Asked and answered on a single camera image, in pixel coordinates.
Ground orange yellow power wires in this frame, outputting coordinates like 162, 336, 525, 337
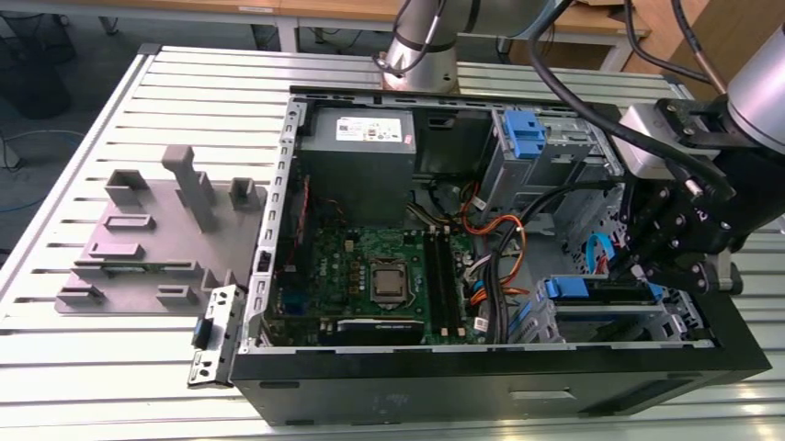
459, 181, 534, 307

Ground brown braided robot cable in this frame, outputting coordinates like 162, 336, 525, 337
670, 0, 732, 89

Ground grey parts rack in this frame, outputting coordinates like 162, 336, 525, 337
54, 145, 271, 318

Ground metal disk bay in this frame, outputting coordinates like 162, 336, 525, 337
535, 274, 692, 345

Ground black graphics card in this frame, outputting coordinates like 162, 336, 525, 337
334, 317, 426, 346

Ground CPU socket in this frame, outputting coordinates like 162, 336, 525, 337
366, 257, 414, 310

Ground black RAM slot bank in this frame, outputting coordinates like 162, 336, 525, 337
425, 228, 469, 336

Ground green motherboard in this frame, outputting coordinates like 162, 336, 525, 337
272, 224, 491, 346

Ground silver drive cage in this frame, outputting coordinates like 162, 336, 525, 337
481, 107, 625, 217

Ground grey power supply unit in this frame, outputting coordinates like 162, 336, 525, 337
298, 106, 419, 226

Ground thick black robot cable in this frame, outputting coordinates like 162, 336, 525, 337
526, 0, 737, 198

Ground wooden desk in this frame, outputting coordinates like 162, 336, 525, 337
100, 0, 652, 70

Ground blue data wire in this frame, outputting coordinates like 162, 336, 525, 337
584, 232, 616, 278

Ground green RAM stick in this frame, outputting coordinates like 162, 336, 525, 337
100, 264, 171, 277

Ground silver CPU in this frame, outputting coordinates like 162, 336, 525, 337
371, 269, 405, 296

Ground thick black cables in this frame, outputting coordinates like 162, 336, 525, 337
490, 181, 614, 345

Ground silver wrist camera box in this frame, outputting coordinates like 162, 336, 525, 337
616, 103, 694, 178

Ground blue drive latch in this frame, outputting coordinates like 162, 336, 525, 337
503, 109, 547, 161

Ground silver slot bracket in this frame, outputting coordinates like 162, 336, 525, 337
187, 283, 240, 390

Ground red black twisted wire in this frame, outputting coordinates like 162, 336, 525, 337
292, 176, 311, 272

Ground black PC case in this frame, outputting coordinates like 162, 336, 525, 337
227, 84, 773, 426

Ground wooden cabinet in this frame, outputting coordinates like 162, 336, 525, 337
622, 0, 785, 132

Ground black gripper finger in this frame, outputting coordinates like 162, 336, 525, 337
617, 181, 686, 281
637, 243, 720, 296

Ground hard disk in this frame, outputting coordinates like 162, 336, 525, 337
543, 274, 665, 305

